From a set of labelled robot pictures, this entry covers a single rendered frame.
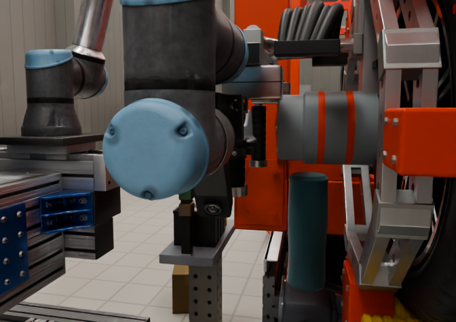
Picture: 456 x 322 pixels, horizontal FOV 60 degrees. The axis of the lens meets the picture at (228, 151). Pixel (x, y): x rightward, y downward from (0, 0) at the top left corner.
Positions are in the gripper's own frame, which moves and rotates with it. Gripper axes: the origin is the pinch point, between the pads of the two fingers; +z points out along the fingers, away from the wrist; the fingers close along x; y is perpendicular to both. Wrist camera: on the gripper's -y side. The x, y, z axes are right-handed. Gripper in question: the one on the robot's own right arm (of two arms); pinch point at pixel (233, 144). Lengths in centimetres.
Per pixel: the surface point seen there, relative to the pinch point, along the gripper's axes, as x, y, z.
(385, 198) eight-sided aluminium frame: -21.0, -5.7, -9.9
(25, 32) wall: 324, 102, 373
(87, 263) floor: 113, -83, 142
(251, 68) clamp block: -3.1, 11.4, -2.5
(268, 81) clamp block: -5.6, 9.5, -2.5
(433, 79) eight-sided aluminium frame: -26.0, 8.9, -9.9
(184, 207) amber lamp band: 23, -23, 48
